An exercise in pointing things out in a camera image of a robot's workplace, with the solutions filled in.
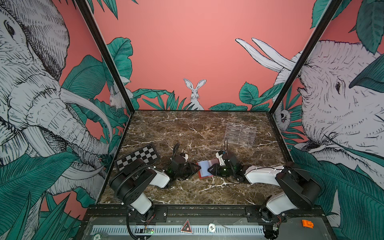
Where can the white ventilation grille strip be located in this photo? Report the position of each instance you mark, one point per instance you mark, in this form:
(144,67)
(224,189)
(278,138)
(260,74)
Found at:
(173,230)

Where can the black corner frame post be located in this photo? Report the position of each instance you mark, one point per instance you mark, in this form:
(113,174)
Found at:
(97,36)
(324,21)

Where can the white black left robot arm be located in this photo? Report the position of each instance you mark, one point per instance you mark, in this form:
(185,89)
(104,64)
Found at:
(130,183)

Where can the black left corner frame post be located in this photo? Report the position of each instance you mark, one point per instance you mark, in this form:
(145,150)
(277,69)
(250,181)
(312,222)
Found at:
(97,36)

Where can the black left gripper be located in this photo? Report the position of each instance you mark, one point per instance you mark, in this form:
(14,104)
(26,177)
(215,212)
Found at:
(192,169)

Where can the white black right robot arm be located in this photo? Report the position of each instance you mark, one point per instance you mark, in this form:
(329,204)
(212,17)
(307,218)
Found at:
(299,189)

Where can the red warning triangle sticker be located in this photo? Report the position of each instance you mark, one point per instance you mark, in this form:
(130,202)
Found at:
(186,228)

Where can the round white sticker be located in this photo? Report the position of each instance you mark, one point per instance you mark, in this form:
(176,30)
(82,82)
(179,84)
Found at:
(212,228)

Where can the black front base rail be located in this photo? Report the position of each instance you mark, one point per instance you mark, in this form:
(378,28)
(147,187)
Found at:
(164,212)

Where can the orange small connector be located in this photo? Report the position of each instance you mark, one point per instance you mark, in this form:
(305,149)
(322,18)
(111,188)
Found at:
(307,224)

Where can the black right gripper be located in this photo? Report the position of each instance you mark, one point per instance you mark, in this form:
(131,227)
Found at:
(216,169)

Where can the black white checkerboard calibration board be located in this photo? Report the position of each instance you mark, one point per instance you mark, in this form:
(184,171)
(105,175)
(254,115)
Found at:
(148,154)

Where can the clear acrylic compartment organizer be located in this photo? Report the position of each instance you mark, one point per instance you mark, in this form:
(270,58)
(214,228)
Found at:
(239,134)

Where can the black right corner frame post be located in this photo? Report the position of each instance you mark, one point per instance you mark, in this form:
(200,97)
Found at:
(324,21)

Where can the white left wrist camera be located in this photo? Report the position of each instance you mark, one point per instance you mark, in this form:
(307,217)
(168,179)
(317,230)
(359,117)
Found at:
(184,156)

